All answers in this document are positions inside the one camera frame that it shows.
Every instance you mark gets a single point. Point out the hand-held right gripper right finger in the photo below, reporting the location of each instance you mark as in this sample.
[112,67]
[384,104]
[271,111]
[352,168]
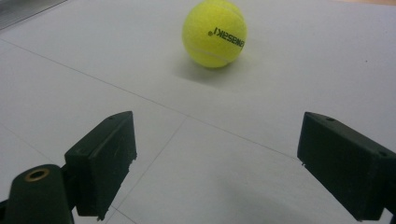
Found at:
[345,165]

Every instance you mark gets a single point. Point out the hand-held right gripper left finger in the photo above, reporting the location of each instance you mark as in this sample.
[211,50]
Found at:
[99,168]

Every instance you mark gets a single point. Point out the yellow tennis ball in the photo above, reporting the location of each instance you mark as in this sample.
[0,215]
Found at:
[214,32]

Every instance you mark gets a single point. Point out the wooden table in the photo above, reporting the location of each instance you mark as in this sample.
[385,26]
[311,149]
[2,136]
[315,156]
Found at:
[376,1]

